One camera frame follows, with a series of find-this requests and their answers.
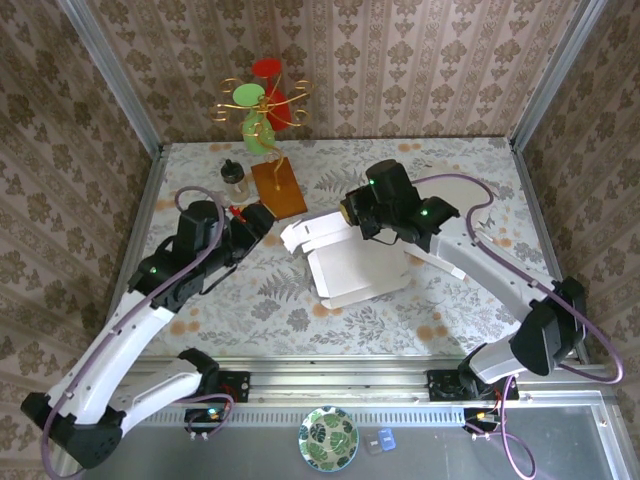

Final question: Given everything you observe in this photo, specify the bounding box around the clear bottle black cap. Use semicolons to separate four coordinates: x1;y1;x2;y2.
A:
219;158;251;204

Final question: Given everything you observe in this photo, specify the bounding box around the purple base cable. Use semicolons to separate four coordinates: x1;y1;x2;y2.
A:
185;392;236;442
492;374;539;479

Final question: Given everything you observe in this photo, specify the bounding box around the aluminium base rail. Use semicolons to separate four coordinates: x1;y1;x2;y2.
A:
69;355;621;407

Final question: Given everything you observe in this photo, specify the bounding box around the white lavender paper box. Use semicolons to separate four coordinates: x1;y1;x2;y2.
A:
279;209;467;312

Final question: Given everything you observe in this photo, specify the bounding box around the slotted metal strip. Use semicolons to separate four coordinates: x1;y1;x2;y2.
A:
87;405;469;426

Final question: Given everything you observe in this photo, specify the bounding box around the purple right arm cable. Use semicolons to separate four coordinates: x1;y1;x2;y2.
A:
412;173;625;385

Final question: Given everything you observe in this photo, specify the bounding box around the small circuit board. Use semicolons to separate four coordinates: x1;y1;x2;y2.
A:
462;407;501;435
183;407;227;435

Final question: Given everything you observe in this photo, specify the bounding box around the floral table cloth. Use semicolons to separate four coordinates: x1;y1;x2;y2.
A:
117;137;576;359

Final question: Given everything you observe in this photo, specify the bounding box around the aluminium frame post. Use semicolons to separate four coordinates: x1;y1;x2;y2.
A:
55;0;166;157
508;0;610;151

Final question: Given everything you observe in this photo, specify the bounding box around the leaf pattern bowl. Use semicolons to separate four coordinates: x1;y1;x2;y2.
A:
298;405;360;472

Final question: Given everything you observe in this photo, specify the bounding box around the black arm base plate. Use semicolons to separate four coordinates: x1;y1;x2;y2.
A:
199;370;251;404
427;368;521;403

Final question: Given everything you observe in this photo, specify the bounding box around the green plastic goblet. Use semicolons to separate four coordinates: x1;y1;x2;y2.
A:
232;83;276;156

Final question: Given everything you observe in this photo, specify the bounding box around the gold wire stand wooden base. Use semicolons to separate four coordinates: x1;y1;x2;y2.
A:
209;77;314;221

